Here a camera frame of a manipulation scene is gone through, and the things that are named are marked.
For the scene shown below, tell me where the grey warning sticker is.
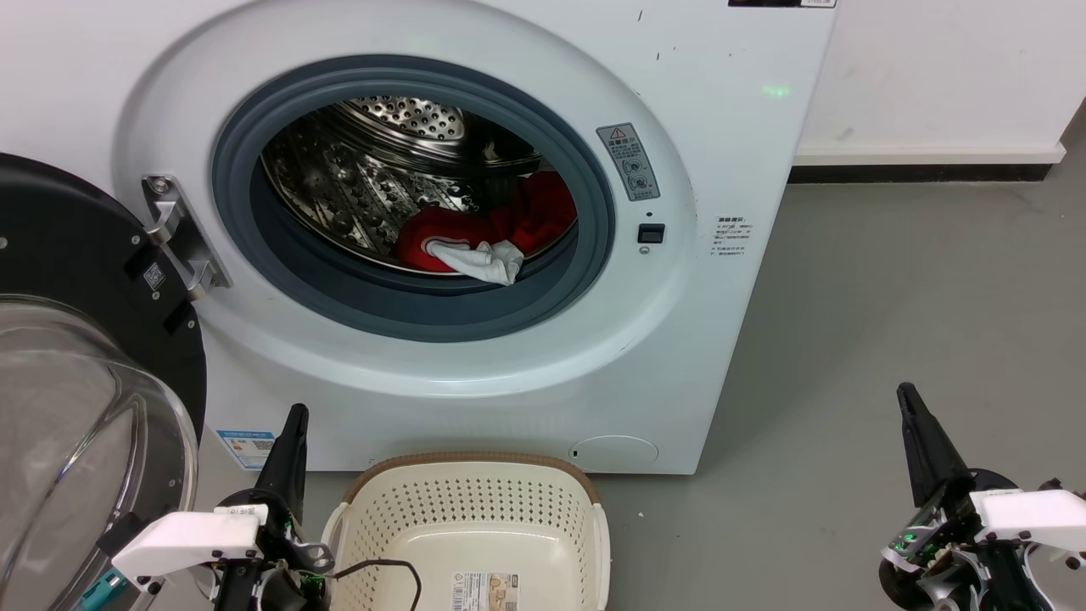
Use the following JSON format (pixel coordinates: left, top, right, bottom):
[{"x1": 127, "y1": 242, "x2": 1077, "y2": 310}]
[{"x1": 596, "y1": 123, "x2": 661, "y2": 203}]

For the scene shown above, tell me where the thin black cable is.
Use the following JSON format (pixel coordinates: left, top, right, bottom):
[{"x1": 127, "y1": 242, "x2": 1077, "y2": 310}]
[{"x1": 329, "y1": 558, "x2": 423, "y2": 611}]

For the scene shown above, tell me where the printed product label with barcode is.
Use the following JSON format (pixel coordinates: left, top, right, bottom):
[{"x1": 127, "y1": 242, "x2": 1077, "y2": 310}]
[{"x1": 450, "y1": 571, "x2": 518, "y2": 611}]

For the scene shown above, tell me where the metal door hinge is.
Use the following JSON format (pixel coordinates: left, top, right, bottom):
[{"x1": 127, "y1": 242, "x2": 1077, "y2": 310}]
[{"x1": 142, "y1": 174, "x2": 232, "y2": 302}]

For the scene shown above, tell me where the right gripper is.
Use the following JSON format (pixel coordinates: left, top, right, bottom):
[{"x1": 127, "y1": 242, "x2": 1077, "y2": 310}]
[{"x1": 878, "y1": 383, "x2": 1053, "y2": 611}]

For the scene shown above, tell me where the blue energy label sticker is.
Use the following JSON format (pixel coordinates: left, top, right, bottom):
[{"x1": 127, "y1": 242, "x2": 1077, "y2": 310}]
[{"x1": 215, "y1": 429, "x2": 277, "y2": 472}]

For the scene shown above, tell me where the stainless steel washing machine drum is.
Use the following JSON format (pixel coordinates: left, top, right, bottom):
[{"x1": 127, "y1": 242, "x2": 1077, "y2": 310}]
[{"x1": 261, "y1": 96, "x2": 578, "y2": 277}]

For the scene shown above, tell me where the white cloth garment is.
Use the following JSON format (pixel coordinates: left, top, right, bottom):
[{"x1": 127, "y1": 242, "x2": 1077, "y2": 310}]
[{"x1": 424, "y1": 239, "x2": 525, "y2": 286}]

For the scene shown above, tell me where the cream perforated laundry basket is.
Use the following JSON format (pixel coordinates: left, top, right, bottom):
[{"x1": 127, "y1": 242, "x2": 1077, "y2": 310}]
[{"x1": 321, "y1": 451, "x2": 612, "y2": 611}]

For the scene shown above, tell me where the grey rubber door gasket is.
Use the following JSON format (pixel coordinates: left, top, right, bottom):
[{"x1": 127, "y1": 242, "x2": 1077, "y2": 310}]
[{"x1": 212, "y1": 55, "x2": 618, "y2": 343}]

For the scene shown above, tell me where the red garment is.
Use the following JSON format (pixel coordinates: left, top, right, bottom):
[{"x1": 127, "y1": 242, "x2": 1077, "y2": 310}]
[{"x1": 395, "y1": 171, "x2": 578, "y2": 274}]

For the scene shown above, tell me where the white front-load washing machine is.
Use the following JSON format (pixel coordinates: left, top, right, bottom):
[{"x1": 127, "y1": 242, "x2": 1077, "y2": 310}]
[{"x1": 0, "y1": 0, "x2": 841, "y2": 476}]

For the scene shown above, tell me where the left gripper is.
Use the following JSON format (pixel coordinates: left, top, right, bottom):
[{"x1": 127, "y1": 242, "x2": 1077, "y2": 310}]
[{"x1": 212, "y1": 404, "x2": 333, "y2": 611}]

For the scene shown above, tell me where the black rimmed glass washer door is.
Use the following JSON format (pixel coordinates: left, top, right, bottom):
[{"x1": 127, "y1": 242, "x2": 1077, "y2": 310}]
[{"x1": 0, "y1": 153, "x2": 209, "y2": 611}]

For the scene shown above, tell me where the black baseboard strip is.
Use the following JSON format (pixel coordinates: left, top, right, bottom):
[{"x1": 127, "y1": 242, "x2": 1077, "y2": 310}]
[{"x1": 789, "y1": 164, "x2": 1053, "y2": 183}]

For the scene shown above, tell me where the round filter cover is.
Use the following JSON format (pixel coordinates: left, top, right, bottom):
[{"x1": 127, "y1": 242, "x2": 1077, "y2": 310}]
[{"x1": 568, "y1": 435, "x2": 660, "y2": 474}]

